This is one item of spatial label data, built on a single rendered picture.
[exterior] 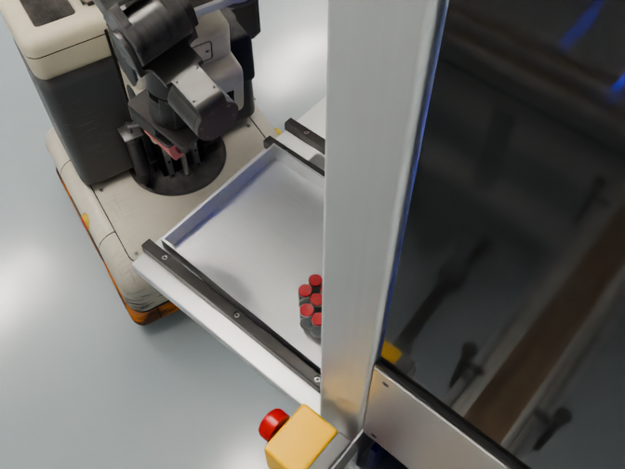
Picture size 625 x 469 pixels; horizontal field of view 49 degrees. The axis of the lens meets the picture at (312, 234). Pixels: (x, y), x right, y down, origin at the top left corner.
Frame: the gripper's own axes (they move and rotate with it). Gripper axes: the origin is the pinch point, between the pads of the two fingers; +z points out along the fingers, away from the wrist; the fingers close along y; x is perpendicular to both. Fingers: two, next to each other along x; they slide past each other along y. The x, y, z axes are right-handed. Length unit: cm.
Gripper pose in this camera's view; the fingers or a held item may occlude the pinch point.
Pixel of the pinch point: (178, 153)
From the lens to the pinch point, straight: 98.0
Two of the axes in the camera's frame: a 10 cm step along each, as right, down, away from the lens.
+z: -1.1, 4.8, 8.7
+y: 7.6, 6.1, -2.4
